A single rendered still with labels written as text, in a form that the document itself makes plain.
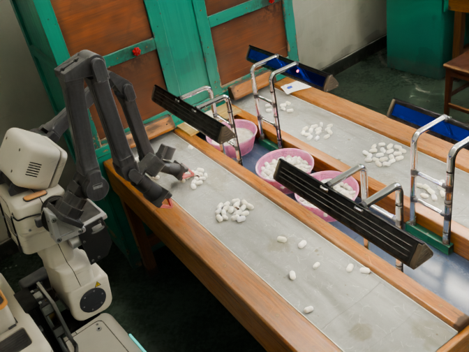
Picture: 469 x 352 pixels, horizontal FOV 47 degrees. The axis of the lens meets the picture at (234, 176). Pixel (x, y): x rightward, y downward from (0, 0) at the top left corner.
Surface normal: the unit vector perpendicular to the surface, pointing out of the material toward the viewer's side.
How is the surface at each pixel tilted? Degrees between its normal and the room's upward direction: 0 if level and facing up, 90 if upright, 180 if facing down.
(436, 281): 0
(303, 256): 0
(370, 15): 90
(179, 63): 90
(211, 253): 0
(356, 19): 90
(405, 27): 90
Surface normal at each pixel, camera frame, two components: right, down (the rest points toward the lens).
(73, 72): 0.62, 0.35
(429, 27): -0.77, 0.46
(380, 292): -0.17, -0.81
